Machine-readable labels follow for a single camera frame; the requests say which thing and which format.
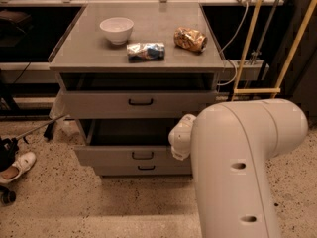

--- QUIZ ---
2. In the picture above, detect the grey drawer cabinet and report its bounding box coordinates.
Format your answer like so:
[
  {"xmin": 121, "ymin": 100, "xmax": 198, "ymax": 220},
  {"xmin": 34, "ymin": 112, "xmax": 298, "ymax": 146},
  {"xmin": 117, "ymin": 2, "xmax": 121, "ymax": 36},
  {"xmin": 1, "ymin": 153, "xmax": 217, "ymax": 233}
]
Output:
[{"xmin": 50, "ymin": 3, "xmax": 223, "ymax": 176}]

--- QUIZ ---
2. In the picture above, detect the clear plastic bag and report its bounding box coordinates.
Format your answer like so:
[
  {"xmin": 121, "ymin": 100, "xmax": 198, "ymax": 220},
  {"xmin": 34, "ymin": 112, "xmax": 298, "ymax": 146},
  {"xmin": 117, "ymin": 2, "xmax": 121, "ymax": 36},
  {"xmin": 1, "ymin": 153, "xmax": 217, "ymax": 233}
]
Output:
[{"xmin": 49, "ymin": 90, "xmax": 78, "ymax": 136}]

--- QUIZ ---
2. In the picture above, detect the grey metal pole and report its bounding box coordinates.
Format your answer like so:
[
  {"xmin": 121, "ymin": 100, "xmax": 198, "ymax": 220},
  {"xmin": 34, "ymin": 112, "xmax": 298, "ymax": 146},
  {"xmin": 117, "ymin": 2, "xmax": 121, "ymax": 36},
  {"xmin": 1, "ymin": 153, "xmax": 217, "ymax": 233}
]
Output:
[{"xmin": 11, "ymin": 115, "xmax": 66, "ymax": 142}]

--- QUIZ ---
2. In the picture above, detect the white sneaker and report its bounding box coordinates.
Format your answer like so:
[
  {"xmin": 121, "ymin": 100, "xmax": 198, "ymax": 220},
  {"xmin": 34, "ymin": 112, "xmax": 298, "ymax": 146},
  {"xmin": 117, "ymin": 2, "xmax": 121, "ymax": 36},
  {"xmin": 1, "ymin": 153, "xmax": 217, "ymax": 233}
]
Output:
[{"xmin": 0, "ymin": 152, "xmax": 37, "ymax": 184}]

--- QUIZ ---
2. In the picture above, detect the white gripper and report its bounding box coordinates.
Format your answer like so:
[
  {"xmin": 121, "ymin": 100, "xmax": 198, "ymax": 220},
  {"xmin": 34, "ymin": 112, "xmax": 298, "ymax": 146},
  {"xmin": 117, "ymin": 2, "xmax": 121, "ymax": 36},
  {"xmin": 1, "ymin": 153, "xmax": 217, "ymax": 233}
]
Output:
[{"xmin": 168, "ymin": 114, "xmax": 196, "ymax": 161}]

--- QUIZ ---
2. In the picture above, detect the white ceramic bowl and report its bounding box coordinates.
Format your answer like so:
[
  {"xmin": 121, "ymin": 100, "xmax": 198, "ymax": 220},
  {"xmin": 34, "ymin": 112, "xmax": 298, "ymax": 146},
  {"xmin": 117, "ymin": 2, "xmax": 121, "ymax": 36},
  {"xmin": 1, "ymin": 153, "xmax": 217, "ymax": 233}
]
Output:
[{"xmin": 99, "ymin": 17, "xmax": 134, "ymax": 45}]

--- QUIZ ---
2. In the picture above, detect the black caster wheel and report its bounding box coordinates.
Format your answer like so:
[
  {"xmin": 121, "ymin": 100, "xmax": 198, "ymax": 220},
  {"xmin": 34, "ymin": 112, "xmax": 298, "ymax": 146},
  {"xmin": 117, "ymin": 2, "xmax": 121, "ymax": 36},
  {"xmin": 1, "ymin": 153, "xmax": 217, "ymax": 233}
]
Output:
[{"xmin": 0, "ymin": 186, "xmax": 16, "ymax": 205}]

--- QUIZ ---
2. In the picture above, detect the crushed gold can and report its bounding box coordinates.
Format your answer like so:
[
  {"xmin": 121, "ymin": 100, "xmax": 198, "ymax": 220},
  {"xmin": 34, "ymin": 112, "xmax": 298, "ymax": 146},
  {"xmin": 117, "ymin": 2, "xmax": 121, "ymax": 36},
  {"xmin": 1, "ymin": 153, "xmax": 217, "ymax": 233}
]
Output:
[{"xmin": 173, "ymin": 27, "xmax": 208, "ymax": 53}]

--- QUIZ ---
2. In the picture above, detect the grey bottom drawer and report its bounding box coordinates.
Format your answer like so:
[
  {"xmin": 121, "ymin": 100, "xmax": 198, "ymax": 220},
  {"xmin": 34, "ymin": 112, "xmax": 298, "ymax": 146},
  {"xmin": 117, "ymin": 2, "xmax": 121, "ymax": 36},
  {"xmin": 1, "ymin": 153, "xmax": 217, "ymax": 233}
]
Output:
[{"xmin": 93, "ymin": 165, "xmax": 191, "ymax": 177}]

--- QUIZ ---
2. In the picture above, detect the yellow hand truck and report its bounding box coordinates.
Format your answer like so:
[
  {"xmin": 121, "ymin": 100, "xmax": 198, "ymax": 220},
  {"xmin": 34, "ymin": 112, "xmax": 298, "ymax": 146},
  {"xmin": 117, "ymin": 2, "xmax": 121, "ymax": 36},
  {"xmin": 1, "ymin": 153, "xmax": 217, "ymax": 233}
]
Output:
[{"xmin": 229, "ymin": 0, "xmax": 317, "ymax": 101}]

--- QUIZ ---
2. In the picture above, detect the grey drawer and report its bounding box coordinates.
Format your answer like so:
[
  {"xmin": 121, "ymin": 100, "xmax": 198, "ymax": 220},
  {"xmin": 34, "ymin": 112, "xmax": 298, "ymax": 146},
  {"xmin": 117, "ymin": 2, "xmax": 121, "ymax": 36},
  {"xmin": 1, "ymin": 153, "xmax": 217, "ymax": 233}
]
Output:
[
  {"xmin": 59, "ymin": 72, "xmax": 216, "ymax": 119},
  {"xmin": 93, "ymin": 165, "xmax": 191, "ymax": 177},
  {"xmin": 75, "ymin": 118, "xmax": 190, "ymax": 168}
]

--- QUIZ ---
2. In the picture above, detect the grey top drawer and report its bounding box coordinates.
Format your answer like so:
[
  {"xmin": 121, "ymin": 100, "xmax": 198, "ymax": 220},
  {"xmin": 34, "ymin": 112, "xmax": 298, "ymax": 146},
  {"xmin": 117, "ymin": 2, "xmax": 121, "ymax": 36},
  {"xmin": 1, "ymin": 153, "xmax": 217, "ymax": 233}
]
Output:
[{"xmin": 59, "ymin": 72, "xmax": 216, "ymax": 119}]

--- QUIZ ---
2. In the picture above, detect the crushed blue silver can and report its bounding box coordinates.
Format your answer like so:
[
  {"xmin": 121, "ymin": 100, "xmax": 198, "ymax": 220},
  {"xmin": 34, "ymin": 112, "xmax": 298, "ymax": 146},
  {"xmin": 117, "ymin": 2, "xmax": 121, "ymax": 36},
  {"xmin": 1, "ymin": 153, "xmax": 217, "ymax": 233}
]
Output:
[{"xmin": 127, "ymin": 43, "xmax": 165, "ymax": 62}]

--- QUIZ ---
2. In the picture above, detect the white power cable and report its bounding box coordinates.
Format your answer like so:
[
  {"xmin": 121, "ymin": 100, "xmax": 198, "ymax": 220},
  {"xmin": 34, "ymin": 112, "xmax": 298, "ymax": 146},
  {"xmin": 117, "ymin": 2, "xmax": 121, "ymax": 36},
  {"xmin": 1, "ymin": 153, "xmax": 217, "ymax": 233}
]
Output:
[{"xmin": 216, "ymin": 2, "xmax": 250, "ymax": 87}]

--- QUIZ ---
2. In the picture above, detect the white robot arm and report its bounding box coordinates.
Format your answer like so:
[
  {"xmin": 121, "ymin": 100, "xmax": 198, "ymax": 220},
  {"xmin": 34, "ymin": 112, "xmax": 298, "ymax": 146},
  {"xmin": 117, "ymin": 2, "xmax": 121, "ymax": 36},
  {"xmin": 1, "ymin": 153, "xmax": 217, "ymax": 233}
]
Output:
[{"xmin": 168, "ymin": 98, "xmax": 308, "ymax": 238}]

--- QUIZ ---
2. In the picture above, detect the grey wall-mounted box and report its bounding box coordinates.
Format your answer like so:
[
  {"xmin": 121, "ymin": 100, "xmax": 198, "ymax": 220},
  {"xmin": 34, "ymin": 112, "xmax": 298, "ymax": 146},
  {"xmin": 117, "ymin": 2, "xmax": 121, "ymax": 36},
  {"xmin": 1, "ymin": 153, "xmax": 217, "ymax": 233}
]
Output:
[{"xmin": 219, "ymin": 59, "xmax": 269, "ymax": 82}]

